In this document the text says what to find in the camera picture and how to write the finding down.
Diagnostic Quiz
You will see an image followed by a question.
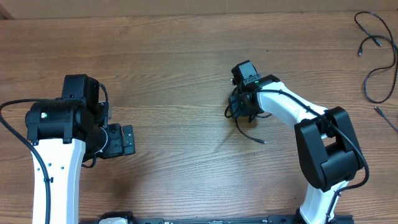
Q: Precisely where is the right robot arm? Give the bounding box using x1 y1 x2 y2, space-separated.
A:
224 60 369 223

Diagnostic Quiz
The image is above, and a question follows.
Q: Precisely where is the short black USB cable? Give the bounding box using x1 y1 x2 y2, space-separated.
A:
224 86 273 145

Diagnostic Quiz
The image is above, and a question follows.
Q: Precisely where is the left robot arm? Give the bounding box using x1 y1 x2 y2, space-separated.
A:
25 74 136 223

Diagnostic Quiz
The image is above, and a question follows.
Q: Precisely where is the long black USB cable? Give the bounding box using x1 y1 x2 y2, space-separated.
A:
354 11 398 104

